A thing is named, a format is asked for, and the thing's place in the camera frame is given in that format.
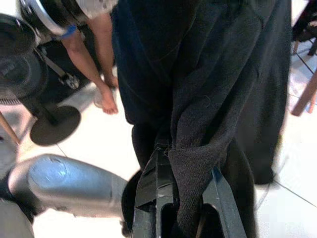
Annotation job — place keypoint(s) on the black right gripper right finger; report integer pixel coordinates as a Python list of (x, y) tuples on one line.
[(227, 215)]

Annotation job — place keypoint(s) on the brown wooden furniture leg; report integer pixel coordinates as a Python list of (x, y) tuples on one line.
[(307, 96), (8, 129)]

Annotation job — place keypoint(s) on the robot right leg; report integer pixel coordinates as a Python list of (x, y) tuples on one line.
[(69, 183)]

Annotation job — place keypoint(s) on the black pedestal fan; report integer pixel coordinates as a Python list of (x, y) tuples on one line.
[(19, 62)]

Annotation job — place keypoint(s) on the grey speckled shorts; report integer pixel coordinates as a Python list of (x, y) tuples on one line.
[(101, 7)]

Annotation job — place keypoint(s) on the black chair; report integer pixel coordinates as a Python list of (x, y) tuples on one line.
[(304, 22)]

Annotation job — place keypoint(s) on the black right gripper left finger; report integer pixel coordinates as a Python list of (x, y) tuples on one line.
[(151, 193)]

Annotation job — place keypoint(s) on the black garment with patterned trim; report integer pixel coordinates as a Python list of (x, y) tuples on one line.
[(198, 74)]

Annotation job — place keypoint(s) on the person bare leg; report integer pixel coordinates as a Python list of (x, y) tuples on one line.
[(105, 49), (81, 57)]

